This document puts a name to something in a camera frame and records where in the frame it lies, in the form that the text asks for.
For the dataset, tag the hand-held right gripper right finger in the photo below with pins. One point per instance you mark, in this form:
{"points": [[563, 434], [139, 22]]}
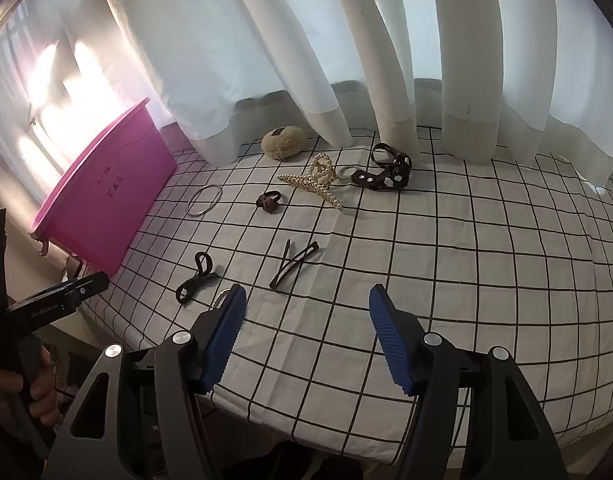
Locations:
{"points": [[391, 340]]}

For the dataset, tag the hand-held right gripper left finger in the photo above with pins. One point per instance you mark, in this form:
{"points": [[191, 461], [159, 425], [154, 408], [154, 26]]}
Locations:
{"points": [[221, 340]]}

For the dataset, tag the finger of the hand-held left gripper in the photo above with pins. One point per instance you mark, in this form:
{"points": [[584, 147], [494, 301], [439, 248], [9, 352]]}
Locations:
{"points": [[46, 307]]}

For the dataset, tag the pink plastic bin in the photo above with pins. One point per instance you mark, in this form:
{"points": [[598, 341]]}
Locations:
{"points": [[106, 185]]}

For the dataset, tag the beige fluffy pouch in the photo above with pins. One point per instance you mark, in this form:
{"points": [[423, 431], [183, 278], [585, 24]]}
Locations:
{"points": [[286, 142]]}

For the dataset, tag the person's left hand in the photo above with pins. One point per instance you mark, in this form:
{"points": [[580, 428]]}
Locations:
{"points": [[40, 385]]}

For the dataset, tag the white black checked cloth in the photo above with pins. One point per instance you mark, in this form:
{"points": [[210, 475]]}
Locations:
{"points": [[436, 285]]}

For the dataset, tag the brown snap hair clip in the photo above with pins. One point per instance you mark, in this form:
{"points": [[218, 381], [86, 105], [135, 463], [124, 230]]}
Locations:
{"points": [[287, 255]]}

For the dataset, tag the black long hair clip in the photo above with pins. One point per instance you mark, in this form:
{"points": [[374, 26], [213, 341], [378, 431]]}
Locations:
{"points": [[306, 255]]}

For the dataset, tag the silver bangle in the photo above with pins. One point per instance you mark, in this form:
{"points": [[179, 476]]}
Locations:
{"points": [[211, 186]]}

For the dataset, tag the pearl hair claw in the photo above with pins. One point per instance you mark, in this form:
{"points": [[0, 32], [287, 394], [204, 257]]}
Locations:
{"points": [[311, 180]]}

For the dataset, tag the white curtain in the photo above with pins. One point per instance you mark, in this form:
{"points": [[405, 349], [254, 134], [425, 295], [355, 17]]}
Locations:
{"points": [[286, 35]]}

